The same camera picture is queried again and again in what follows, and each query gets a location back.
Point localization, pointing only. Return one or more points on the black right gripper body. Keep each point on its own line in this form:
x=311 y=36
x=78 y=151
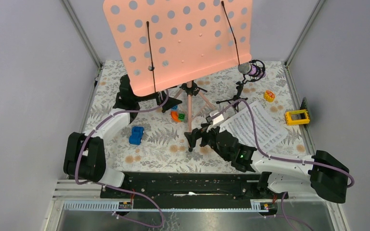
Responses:
x=208 y=137

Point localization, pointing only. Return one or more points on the sheet music page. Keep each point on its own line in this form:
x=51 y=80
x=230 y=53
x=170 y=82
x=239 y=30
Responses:
x=266 y=131

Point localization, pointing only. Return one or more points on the pink music stand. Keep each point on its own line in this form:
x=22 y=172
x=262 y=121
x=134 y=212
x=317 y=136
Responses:
x=164 y=43

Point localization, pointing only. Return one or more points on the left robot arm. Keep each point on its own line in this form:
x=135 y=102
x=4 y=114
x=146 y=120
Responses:
x=85 y=156

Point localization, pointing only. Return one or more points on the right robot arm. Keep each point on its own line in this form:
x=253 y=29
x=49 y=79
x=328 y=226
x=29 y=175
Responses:
x=321 y=173

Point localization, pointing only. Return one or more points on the orange curved toy piece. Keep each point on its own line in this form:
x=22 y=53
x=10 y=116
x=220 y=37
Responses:
x=175 y=116

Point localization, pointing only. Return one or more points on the green toy brick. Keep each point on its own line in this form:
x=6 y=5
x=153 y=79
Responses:
x=181 y=117

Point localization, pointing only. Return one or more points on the floral patterned table mat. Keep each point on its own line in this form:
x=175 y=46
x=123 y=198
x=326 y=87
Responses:
x=164 y=147

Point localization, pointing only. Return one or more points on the blue toy car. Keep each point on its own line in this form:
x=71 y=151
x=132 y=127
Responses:
x=136 y=135

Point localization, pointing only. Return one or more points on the black microphone tripod stand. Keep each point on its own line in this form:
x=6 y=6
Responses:
x=241 y=84

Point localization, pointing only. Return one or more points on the yellow flower toy block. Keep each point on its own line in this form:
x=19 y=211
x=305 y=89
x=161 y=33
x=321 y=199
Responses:
x=269 y=96

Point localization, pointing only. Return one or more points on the purple glitter microphone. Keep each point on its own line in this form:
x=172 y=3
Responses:
x=251 y=69

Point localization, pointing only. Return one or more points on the dark green baseplate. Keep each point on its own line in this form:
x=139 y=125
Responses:
x=307 y=114

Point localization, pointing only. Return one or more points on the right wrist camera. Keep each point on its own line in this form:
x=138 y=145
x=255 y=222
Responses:
x=215 y=118

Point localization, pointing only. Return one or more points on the yellow window frame brick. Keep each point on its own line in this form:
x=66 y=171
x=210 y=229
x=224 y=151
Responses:
x=294 y=118

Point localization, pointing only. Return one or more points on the grey slotted cable duct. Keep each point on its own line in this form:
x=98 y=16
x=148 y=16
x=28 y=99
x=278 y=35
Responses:
x=181 y=205

